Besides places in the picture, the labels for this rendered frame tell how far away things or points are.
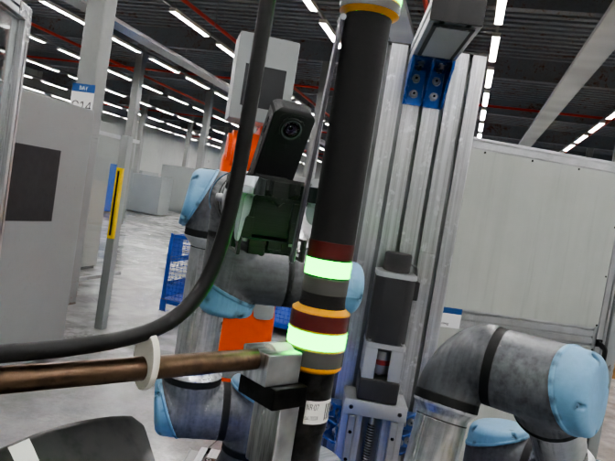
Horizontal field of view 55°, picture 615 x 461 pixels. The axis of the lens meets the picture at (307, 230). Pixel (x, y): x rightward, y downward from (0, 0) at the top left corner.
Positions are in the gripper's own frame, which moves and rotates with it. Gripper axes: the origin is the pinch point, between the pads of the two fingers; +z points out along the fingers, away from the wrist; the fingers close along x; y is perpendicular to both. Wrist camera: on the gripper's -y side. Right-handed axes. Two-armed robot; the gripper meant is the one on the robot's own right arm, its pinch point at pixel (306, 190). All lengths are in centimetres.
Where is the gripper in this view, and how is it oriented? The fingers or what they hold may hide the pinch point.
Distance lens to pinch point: 50.1
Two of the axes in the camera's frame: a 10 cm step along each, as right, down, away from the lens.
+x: -9.5, -1.3, -3.0
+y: -1.6, 9.9, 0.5
